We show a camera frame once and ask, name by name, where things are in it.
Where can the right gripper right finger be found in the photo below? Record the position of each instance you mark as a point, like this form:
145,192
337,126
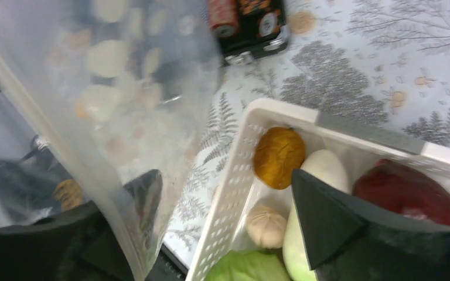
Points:
376,244

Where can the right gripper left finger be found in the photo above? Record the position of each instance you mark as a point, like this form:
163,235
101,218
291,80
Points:
77,244

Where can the green cabbage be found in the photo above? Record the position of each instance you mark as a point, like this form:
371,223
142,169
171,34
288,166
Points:
248,265

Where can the clear zip top bag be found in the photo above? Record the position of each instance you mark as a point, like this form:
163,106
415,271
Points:
103,92

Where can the white radish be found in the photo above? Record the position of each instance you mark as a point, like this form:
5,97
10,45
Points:
310,227

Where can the garlic bulb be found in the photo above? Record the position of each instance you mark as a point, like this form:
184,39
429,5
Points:
266,227

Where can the white perforated plastic basket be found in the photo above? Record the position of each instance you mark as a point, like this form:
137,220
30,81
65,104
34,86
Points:
357,145

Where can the brown potato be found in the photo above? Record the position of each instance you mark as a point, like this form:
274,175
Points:
278,152

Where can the black open case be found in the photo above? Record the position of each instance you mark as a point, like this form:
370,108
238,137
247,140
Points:
248,30

